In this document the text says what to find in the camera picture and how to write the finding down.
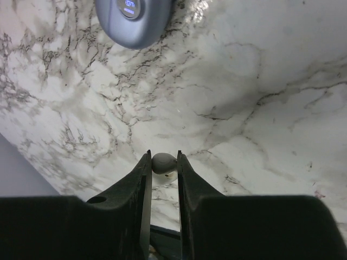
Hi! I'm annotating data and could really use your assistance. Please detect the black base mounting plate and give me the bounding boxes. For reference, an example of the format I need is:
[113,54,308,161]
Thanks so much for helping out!
[149,225,182,259]

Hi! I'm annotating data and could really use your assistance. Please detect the white earbud one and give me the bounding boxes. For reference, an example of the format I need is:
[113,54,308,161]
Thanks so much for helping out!
[151,153,178,186]

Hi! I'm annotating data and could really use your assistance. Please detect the purple earbud charging case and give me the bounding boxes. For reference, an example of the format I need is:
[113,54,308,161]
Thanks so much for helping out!
[95,0,174,49]

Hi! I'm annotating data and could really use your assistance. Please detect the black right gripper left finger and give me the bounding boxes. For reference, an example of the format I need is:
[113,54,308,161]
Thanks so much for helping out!
[1,152,152,259]

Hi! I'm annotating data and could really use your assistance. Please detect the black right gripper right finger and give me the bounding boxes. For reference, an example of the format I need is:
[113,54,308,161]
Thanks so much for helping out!
[177,153,346,259]

